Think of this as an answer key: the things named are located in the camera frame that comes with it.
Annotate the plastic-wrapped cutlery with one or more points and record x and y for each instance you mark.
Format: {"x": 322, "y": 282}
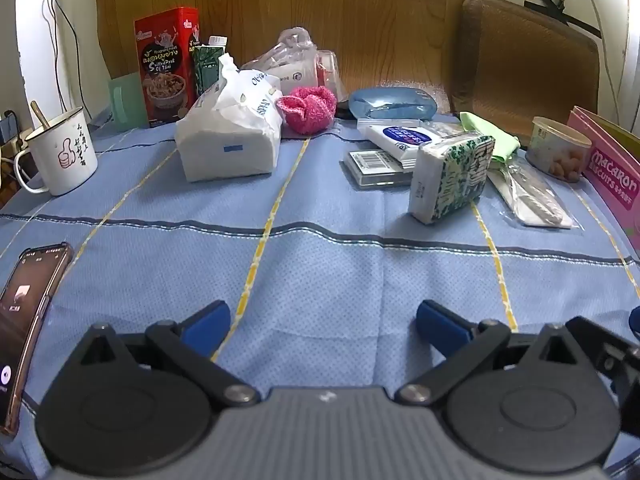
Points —
{"x": 535, "y": 200}

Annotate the light green cloth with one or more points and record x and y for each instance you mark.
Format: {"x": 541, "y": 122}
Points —
{"x": 487, "y": 127}

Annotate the clear snack tub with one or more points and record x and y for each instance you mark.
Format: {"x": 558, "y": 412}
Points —
{"x": 555, "y": 150}

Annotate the smartphone in clear case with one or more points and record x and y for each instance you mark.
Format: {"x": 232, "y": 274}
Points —
{"x": 25, "y": 320}

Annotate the green drink carton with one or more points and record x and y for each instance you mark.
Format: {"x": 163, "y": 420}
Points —
{"x": 205, "y": 67}

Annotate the clear barcoded box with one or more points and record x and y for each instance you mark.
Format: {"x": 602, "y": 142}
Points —
{"x": 372, "y": 165}

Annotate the blue striped tablecloth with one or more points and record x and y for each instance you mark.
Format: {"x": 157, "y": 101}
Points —
{"x": 320, "y": 270}

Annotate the brown chair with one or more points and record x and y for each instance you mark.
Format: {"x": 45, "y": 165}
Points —
{"x": 525, "y": 60}

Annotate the large white tissue pack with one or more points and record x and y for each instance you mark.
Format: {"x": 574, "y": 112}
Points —
{"x": 225, "y": 145}

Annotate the red snack box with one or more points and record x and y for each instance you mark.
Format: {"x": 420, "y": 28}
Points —
{"x": 165, "y": 60}

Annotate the green patterned tissue pack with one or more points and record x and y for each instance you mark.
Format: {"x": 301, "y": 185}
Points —
{"x": 450, "y": 180}

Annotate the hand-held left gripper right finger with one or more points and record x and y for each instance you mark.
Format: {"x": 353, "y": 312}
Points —
{"x": 440, "y": 325}

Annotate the plastic bag of paper cups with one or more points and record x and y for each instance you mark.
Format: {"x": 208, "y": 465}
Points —
{"x": 295, "y": 67}

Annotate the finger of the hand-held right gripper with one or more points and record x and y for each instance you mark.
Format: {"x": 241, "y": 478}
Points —
{"x": 612, "y": 341}

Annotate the pink fluffy cloth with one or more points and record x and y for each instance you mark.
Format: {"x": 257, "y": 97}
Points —
{"x": 307, "y": 107}

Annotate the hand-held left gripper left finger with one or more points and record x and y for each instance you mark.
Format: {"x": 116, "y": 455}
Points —
{"x": 210, "y": 322}

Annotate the pink biscuit box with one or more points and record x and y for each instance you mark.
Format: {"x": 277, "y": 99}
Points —
{"x": 610, "y": 170}

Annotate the white blue-label tissue packet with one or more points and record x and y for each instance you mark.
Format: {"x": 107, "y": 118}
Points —
{"x": 405, "y": 135}

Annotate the white enamel mug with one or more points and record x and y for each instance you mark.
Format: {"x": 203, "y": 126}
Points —
{"x": 60, "y": 160}

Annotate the wooden board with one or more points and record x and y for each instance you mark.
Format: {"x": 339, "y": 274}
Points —
{"x": 350, "y": 10}

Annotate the green plastic cup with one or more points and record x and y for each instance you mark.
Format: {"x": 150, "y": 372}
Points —
{"x": 127, "y": 100}

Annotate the blue glasses case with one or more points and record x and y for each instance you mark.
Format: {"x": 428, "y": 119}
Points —
{"x": 390, "y": 102}

